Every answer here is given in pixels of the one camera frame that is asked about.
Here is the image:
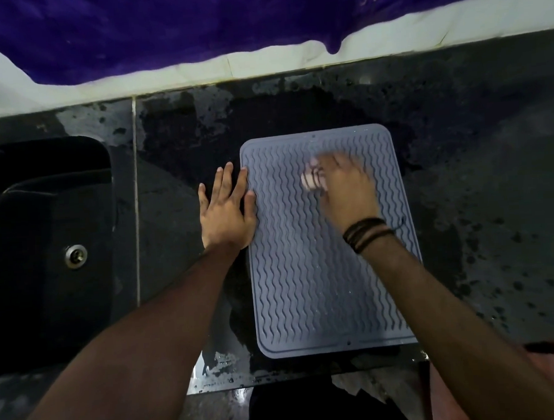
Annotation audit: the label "person's left hand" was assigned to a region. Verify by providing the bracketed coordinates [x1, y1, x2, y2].
[196, 160, 260, 254]

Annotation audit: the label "person's right hand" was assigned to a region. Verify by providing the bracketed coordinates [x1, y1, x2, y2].
[313, 148, 383, 236]

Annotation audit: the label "checkered pink cleaning cloth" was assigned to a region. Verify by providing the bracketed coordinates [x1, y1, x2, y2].
[298, 157, 329, 194]

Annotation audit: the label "grey ribbed silicone mat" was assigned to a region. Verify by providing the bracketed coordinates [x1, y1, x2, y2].
[238, 121, 428, 361]

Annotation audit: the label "person's right forearm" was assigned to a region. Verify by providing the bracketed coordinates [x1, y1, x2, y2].
[359, 220, 554, 420]

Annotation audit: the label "person's left forearm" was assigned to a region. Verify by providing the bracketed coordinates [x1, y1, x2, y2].
[0, 242, 251, 420]

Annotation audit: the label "person's black trousers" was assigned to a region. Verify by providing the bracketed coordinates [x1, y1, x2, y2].
[242, 374, 416, 420]

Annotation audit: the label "black thread wristband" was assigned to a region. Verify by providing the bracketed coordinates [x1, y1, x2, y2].
[341, 215, 408, 256]

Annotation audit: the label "metal sink drain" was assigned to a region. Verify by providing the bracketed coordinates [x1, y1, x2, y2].
[64, 243, 89, 269]

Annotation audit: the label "black sink basin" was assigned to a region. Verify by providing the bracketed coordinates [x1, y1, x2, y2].
[0, 134, 124, 376]

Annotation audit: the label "purple hanging cloth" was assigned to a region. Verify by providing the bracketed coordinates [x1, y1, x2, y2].
[0, 0, 554, 89]

